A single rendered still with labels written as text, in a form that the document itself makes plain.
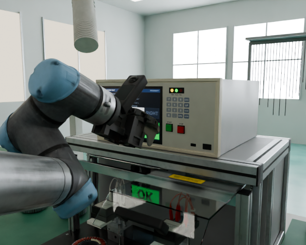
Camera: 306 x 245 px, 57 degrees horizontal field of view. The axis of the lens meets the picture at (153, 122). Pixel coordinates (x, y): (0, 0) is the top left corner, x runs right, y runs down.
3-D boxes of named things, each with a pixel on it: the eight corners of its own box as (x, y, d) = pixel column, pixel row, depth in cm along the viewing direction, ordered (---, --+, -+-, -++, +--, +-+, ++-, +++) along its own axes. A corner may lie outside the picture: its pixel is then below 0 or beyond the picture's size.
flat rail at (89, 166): (242, 208, 67) (243, 196, 67) (70, 166, 102) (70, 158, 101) (244, 206, 68) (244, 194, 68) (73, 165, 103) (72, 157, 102)
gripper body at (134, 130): (118, 145, 69) (83, 131, 59) (127, 112, 71) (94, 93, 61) (144, 149, 64) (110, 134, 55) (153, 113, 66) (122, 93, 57)
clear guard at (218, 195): (194, 266, 47) (195, 232, 46) (92, 225, 60) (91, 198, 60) (250, 200, 73) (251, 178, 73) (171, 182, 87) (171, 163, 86)
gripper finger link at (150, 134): (152, 149, 74) (132, 140, 67) (158, 128, 76) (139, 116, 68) (162, 151, 72) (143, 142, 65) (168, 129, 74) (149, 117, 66)
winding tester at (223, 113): (217, 158, 73) (220, 77, 70) (96, 139, 97) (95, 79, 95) (257, 135, 105) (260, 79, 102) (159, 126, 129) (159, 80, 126)
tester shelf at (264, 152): (257, 186, 65) (258, 167, 64) (65, 148, 103) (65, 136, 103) (290, 150, 101) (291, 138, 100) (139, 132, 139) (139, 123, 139)
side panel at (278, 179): (266, 276, 82) (273, 169, 78) (256, 272, 84) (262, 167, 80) (284, 235, 105) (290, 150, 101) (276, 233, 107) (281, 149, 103)
